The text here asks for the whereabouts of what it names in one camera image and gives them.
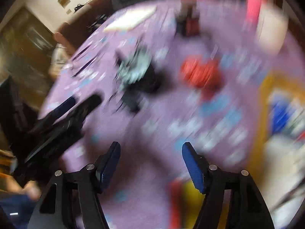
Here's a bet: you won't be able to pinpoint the white plastic jar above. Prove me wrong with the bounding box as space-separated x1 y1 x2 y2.
256 7 290 53

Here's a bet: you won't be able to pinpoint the yellow-taped white foam box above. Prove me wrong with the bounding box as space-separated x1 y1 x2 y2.
248 73 305 229

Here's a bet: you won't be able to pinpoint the person's blue trousers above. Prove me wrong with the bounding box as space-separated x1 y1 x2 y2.
0 194 39 229

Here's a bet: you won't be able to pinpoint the red plastic bag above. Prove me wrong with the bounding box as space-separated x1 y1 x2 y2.
180 56 224 91

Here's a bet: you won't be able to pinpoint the black electric motor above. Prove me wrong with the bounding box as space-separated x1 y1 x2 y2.
114 45 162 96

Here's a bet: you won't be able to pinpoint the jar with pink knitted sleeve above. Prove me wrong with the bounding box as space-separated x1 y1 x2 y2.
245 0 267 21

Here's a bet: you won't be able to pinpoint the dark wooden door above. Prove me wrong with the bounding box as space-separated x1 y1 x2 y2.
0 7 58 96

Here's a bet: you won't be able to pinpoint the bag of coloured tubes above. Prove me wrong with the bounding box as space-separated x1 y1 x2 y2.
168 178 208 229

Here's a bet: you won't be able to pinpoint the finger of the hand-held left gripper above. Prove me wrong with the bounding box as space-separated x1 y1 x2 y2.
64 94 102 124
39 97 77 120

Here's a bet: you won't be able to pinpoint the grey capacitor block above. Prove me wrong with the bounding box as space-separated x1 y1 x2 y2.
120 89 141 112

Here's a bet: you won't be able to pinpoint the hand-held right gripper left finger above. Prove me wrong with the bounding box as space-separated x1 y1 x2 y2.
27 141 121 229

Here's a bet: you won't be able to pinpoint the white draped cloth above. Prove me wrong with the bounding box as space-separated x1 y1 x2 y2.
49 45 69 77

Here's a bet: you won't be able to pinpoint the red black box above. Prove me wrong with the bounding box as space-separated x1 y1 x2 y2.
176 2 203 37

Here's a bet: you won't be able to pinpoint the brown chair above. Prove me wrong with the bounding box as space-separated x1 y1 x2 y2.
54 0 115 55

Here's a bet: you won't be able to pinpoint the dark bulky object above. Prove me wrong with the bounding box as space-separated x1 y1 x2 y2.
0 76 41 139

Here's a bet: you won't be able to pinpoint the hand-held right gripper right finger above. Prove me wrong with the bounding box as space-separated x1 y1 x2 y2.
182 142 274 229

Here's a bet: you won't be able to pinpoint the person's left forearm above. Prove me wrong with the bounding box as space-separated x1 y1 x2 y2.
0 172 42 201

